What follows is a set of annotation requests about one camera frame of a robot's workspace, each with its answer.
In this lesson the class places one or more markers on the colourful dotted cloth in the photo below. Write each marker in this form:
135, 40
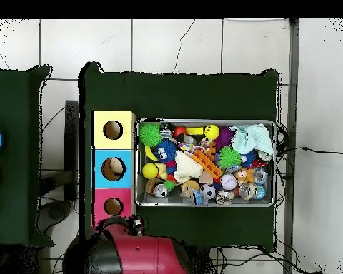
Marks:
188, 147

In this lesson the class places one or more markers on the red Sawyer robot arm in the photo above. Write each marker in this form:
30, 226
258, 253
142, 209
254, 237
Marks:
148, 257

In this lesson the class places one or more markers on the wooden box with three holes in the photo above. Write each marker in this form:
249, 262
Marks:
113, 178

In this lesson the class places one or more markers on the blue spiky rubber ball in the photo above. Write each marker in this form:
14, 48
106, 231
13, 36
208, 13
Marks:
164, 150

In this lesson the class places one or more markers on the cream fluffy cloth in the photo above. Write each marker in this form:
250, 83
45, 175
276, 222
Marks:
187, 168

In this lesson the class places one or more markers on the green spiky rubber ball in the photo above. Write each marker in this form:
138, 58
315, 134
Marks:
229, 157
150, 134

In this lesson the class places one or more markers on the plain yellow ball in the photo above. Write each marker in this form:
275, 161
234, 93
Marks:
150, 170

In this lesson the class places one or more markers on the orange plastic block toy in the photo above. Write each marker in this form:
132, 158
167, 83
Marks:
207, 164

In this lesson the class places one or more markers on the yellow smiley face ball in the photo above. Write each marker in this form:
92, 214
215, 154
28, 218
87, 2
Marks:
211, 132

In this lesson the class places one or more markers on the dark green table cloth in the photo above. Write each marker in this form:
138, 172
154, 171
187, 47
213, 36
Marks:
14, 100
174, 97

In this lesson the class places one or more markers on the white baseball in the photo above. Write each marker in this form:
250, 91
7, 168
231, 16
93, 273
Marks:
228, 181

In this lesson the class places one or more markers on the mint green knitted cloth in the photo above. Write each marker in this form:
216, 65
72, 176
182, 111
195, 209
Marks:
253, 139

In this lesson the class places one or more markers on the grey metal rail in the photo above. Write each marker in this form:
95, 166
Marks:
293, 57

